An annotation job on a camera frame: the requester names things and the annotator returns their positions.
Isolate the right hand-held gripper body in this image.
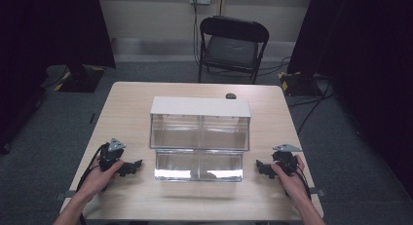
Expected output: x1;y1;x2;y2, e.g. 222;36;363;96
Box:
271;143;304;177

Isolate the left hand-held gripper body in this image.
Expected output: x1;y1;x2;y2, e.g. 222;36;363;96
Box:
97;137;127;172

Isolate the person's right hand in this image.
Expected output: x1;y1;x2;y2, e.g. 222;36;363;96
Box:
270;154;310;205

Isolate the person's left hand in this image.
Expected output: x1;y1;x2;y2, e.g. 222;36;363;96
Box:
77;159;126;201

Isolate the clear plastic drawer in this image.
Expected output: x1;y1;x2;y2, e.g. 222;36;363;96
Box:
153;149;244;183

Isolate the clear storage cabinet white top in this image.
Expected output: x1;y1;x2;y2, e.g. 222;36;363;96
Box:
148;95;252;152

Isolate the black stand base striped tape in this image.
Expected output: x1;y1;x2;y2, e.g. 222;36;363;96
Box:
278;70;324;98
54;64;107;94

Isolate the black folding chair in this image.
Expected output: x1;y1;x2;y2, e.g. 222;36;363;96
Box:
197;15;271;86

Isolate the black curtain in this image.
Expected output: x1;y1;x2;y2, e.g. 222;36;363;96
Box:
286;0;413;200

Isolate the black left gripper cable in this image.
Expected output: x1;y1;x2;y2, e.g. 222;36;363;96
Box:
75;142;110;194

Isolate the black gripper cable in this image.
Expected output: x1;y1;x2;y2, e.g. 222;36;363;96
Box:
293;169;314;202
75;142;110;194

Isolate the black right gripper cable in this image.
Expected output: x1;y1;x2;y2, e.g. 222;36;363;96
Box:
293;169;314;202

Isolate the grey table bracket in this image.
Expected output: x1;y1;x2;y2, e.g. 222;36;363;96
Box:
308;187;326;198
54;189;78;202

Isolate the black floor cable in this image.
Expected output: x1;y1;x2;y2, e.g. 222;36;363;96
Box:
287;78;336;135

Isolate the black wall cable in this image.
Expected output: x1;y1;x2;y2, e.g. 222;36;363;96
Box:
192;0;202;67

